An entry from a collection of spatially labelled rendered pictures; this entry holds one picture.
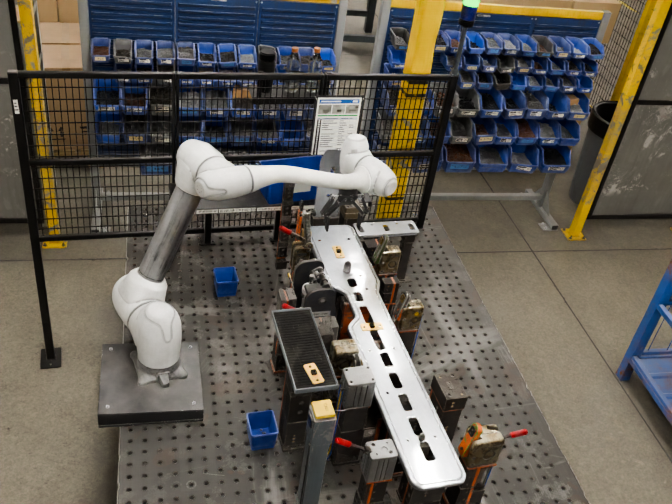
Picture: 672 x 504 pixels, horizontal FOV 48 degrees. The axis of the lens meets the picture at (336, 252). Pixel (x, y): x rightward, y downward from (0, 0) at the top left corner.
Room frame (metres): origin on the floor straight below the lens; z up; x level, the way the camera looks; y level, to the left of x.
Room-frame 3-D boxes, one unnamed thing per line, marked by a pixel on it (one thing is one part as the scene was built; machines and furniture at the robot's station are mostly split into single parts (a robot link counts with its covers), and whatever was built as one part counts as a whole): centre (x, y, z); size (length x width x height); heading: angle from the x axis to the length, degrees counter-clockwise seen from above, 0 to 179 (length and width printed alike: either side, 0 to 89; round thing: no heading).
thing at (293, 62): (3.12, 0.31, 1.53); 0.06 x 0.06 x 0.20
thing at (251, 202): (2.89, 0.33, 1.02); 0.90 x 0.22 x 0.03; 111
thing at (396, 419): (2.10, -0.19, 1.00); 1.38 x 0.22 x 0.02; 21
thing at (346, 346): (1.91, -0.09, 0.89); 0.13 x 0.11 x 0.38; 111
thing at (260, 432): (1.77, 0.16, 0.74); 0.11 x 0.10 x 0.09; 21
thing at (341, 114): (3.11, 0.09, 1.30); 0.23 x 0.02 x 0.31; 111
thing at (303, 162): (2.93, 0.23, 1.10); 0.30 x 0.17 x 0.13; 118
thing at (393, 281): (2.44, -0.24, 0.84); 0.11 x 0.08 x 0.29; 111
